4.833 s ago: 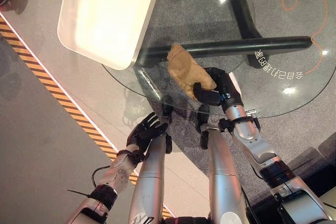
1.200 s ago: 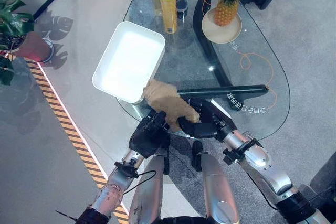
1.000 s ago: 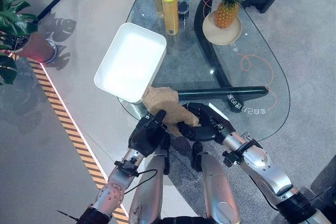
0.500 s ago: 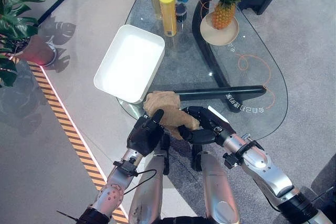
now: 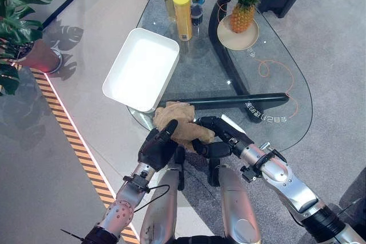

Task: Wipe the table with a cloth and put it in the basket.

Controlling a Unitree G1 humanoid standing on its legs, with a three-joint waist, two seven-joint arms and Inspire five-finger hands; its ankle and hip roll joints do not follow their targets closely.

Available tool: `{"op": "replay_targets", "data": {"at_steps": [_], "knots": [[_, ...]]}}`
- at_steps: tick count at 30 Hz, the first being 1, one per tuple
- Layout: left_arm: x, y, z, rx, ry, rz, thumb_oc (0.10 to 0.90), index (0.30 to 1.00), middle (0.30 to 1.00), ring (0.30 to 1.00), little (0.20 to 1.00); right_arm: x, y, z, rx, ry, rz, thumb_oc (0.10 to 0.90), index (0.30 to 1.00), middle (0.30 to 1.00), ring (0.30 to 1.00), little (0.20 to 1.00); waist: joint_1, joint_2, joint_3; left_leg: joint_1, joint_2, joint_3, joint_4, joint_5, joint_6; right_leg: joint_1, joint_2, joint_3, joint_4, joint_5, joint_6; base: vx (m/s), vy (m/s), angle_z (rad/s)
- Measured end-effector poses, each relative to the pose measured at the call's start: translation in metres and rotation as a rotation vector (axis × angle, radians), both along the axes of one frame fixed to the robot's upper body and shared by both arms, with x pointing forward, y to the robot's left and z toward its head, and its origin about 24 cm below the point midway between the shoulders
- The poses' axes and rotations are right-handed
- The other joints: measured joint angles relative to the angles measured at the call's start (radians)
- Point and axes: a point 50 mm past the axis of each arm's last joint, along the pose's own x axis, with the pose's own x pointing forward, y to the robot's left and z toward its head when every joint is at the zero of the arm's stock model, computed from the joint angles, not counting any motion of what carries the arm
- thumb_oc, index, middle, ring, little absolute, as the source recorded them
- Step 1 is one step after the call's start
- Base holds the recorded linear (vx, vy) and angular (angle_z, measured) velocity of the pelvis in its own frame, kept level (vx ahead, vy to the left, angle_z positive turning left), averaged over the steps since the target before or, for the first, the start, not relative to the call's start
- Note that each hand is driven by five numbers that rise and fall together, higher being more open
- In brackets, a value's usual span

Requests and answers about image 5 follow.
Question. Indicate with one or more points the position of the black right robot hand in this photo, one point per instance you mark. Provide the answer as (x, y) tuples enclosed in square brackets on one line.
[(221, 138)]

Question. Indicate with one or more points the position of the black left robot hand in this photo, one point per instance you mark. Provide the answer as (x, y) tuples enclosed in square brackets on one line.
[(155, 148)]

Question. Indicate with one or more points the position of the tan cloth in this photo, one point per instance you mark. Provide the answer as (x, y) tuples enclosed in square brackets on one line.
[(177, 119)]

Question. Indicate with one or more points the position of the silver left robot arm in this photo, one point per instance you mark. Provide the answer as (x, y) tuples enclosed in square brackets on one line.
[(123, 204)]

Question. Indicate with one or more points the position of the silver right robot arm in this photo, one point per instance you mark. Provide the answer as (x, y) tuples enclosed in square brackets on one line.
[(291, 184)]

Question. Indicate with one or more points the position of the white rectangular plastic basket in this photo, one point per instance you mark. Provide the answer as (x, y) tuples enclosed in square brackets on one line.
[(141, 69)]

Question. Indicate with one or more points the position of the dark left robot foot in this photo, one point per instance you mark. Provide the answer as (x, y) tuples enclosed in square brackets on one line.
[(180, 167)]

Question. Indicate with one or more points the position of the dark robot foot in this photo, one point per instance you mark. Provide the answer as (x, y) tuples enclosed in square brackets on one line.
[(214, 171), (180, 167)]

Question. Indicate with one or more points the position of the dark right robot foot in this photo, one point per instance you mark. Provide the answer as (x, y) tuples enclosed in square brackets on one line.
[(214, 171)]

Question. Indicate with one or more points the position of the silver left robot leg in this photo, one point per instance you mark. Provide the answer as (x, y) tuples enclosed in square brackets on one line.
[(160, 207)]

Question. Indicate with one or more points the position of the silver robot leg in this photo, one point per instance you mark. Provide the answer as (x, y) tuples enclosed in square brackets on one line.
[(237, 204), (160, 207)]

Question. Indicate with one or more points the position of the silver right robot leg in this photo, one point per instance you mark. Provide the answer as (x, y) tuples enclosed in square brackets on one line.
[(237, 204)]

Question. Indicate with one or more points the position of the yellow black hazard tape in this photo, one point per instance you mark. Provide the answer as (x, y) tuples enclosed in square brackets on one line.
[(74, 144)]

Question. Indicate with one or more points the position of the round beige plate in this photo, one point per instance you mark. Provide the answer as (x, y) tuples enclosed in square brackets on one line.
[(240, 39)]

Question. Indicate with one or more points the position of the small dark cup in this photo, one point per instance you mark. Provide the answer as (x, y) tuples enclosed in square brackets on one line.
[(196, 15)]

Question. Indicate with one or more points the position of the pineapple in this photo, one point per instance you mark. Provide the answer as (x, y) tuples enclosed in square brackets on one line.
[(243, 12)]

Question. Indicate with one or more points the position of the yellow chips can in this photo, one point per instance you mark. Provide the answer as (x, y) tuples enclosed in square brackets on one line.
[(183, 15)]

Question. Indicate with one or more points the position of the pink plant pot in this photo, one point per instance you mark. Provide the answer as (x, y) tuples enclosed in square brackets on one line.
[(43, 58)]

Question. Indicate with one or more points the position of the green monstera plant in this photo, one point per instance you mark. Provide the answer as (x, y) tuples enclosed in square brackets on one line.
[(15, 24)]

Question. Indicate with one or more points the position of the black table frame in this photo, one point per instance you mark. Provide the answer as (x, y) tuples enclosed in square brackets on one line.
[(228, 64)]

